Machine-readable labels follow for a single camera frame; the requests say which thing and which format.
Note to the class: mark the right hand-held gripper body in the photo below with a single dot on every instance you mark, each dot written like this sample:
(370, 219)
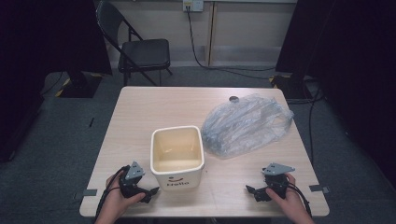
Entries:
(277, 183)

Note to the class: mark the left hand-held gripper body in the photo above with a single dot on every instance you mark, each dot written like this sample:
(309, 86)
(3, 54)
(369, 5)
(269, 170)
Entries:
(132, 183)

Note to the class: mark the cream square trash bin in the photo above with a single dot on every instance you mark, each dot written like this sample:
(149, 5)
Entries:
(162, 181)

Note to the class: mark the clear plastic bag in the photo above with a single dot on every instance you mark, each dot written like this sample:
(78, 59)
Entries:
(246, 124)

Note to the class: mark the person's right hand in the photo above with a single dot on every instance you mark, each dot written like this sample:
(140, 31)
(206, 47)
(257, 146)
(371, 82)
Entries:
(289, 203)

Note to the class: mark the person's left hand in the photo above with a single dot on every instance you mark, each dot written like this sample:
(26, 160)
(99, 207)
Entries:
(116, 203)

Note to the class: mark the grey tape piece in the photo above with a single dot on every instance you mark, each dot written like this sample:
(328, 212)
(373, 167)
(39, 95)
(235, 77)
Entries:
(317, 188)
(89, 192)

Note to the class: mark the dark round table grommet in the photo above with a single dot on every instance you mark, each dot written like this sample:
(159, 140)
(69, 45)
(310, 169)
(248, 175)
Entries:
(233, 98)

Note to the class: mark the black stand base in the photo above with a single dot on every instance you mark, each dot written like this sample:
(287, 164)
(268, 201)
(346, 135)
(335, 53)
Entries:
(289, 87)

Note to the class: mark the black folding chair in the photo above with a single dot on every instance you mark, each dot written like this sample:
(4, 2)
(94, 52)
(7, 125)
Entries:
(146, 53)

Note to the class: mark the black curtain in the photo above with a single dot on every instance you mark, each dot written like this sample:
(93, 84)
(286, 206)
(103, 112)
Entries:
(46, 37)
(358, 62)

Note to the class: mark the vertical wooden wall strip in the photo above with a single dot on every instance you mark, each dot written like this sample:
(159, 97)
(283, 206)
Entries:
(211, 31)

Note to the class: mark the white wall socket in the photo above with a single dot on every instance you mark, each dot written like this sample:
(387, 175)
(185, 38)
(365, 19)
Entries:
(193, 4)

